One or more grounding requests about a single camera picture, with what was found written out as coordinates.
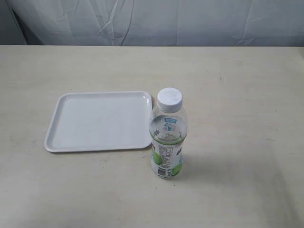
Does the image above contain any clear plastic water bottle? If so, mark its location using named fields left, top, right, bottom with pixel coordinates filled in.
left=149, top=87, right=188, bottom=179

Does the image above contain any white rectangular plastic tray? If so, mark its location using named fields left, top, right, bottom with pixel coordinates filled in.
left=44, top=91, right=152, bottom=153

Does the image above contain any white backdrop curtain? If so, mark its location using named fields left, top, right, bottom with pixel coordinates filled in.
left=0, top=0, right=304, bottom=46

